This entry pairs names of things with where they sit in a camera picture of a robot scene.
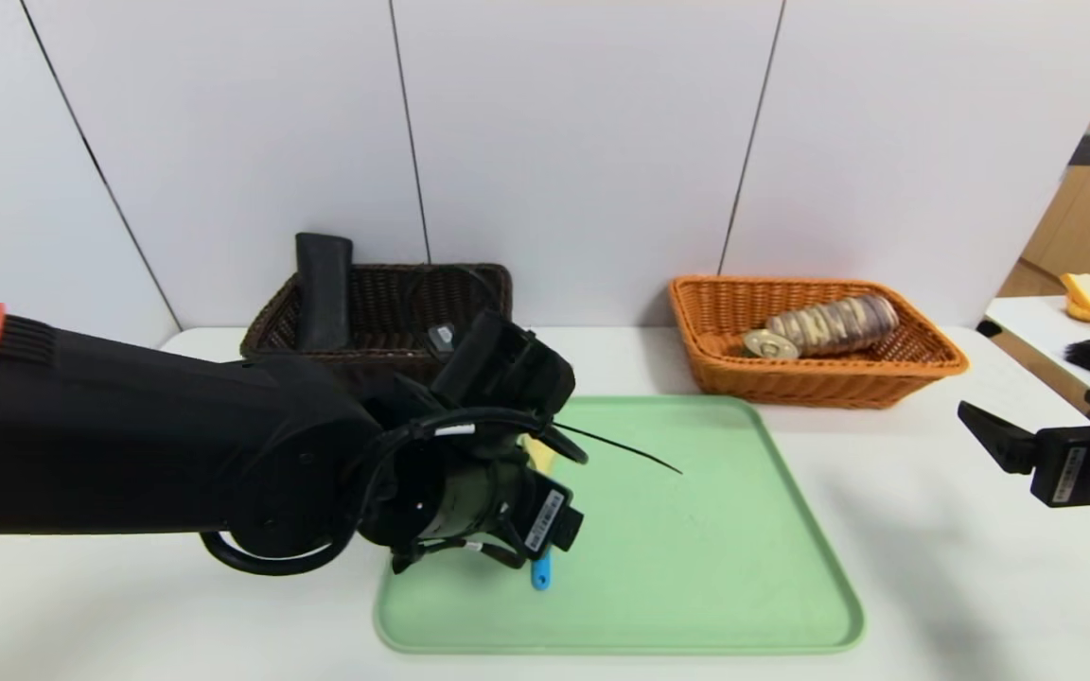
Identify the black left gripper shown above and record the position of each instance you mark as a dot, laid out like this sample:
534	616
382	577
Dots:
546	521

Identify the light green plastic tray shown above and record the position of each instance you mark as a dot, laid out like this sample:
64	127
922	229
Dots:
696	530

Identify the clear plastic cutlery case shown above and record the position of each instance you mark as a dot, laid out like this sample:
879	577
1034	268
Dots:
441	338

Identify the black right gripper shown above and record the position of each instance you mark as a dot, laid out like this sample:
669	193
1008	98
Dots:
1063	467

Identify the white side table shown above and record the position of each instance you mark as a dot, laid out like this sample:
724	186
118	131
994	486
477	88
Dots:
1037	326

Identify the orange wicker basket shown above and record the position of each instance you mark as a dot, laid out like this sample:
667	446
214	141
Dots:
791	383

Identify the brown striped bread roll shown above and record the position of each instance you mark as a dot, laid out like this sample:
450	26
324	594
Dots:
834	324

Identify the black glasses case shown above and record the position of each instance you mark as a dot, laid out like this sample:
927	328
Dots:
323	293

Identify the tin can with gold lid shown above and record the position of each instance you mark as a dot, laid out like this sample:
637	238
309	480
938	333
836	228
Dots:
770	345

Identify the dark brown wicker basket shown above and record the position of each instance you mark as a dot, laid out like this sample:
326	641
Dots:
394	293

